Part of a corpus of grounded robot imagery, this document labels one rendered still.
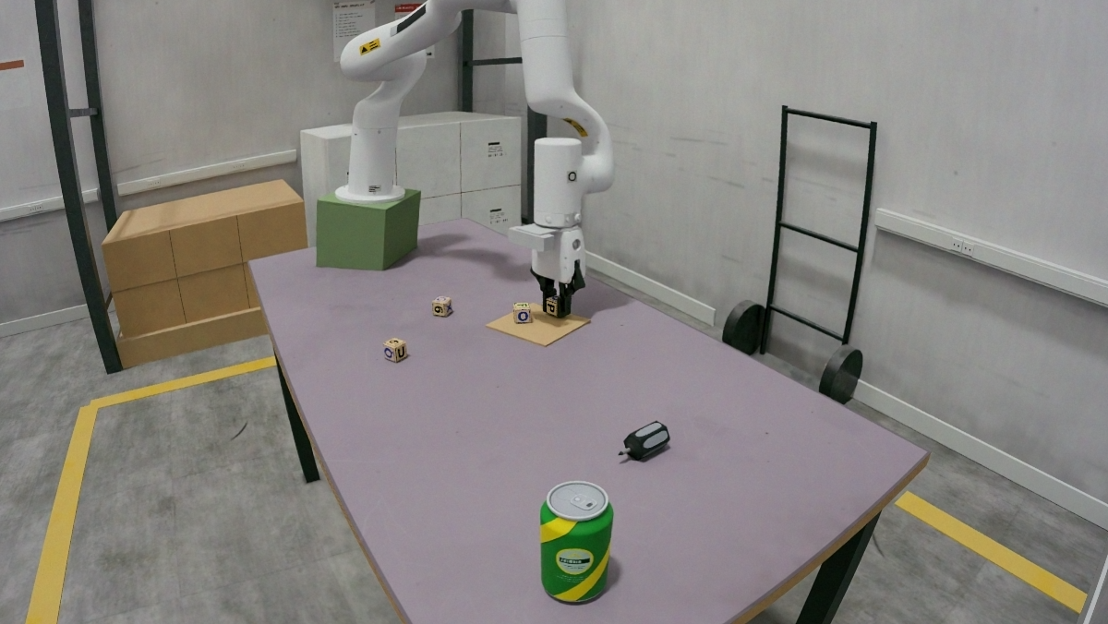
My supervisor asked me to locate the tan square mat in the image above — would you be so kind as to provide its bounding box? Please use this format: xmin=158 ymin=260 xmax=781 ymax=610
xmin=486 ymin=303 xmax=591 ymax=347

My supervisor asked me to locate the green drink can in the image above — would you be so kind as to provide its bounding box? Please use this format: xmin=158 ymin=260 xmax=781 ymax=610
xmin=540 ymin=481 xmax=614 ymax=602

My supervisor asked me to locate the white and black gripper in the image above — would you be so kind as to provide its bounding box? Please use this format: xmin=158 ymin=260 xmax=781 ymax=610
xmin=530 ymin=223 xmax=585 ymax=318

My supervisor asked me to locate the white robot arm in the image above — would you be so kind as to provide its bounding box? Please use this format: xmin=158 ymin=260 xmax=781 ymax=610
xmin=335 ymin=0 xmax=615 ymax=252

